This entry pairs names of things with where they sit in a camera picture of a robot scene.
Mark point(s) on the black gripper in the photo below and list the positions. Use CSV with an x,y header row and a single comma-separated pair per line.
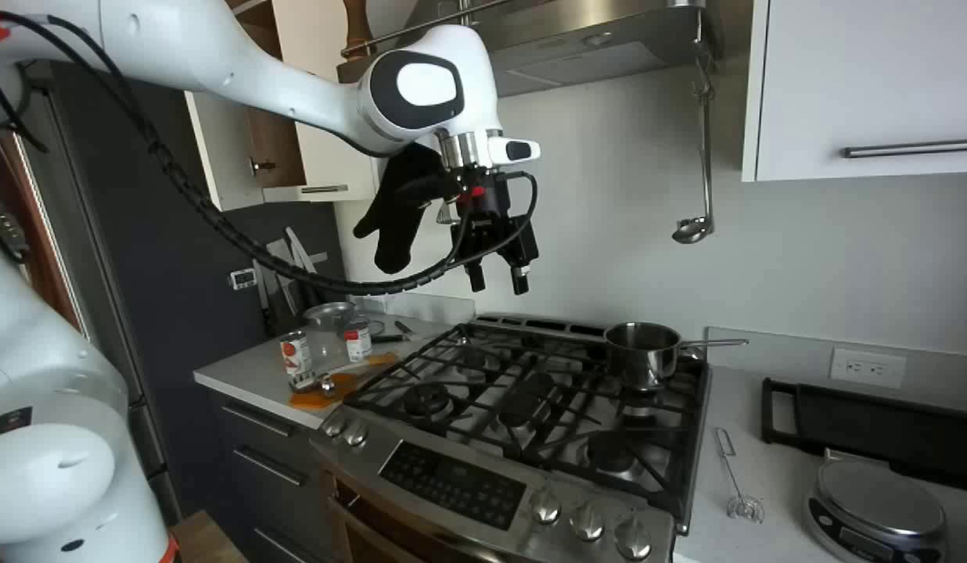
x,y
500,223

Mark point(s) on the metal spring coil stirrer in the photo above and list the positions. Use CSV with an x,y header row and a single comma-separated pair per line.
x,y
732,480

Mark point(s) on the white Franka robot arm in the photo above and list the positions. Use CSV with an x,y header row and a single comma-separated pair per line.
x,y
241,50

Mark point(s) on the small black pot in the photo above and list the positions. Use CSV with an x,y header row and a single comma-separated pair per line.
x,y
644,356

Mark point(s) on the silver stove knob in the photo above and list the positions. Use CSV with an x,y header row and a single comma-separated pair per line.
x,y
546,511
636,539
359,435
587,525
335,427

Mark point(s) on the black oven mitt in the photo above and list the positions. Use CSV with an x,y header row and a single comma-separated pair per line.
x,y
400,220

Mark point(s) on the red white soup can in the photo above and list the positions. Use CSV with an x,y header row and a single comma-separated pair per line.
x,y
359,344

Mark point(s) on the orange hexagonal trivet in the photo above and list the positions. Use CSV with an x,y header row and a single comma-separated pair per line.
x,y
335,390

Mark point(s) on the hanging steel ladle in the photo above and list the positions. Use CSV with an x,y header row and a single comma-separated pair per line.
x,y
694,229

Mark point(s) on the stainless steel gas range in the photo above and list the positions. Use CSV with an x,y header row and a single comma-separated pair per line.
x,y
452,486

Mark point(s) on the tomato label tin can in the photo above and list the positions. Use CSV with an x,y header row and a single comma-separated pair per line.
x,y
295,360

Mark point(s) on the stainless steel range hood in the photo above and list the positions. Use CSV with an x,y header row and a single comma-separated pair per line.
x,y
587,43

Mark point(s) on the dark grey lower cabinet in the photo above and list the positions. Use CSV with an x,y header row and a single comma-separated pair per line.
x,y
265,480

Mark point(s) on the dark grey refrigerator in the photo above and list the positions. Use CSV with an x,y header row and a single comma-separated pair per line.
x,y
140,314

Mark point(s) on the round silver kitchen scale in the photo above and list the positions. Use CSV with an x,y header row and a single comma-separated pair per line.
x,y
876,505

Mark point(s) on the wall knife rack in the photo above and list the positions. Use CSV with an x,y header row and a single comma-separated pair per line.
x,y
290,268

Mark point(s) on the small white wall plate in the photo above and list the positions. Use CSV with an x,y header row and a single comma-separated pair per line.
x,y
241,279

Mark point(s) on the white wall cabinet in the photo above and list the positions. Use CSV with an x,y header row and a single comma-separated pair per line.
x,y
860,73
226,159

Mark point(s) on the white wall outlet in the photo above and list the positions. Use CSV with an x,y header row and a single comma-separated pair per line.
x,y
869,368

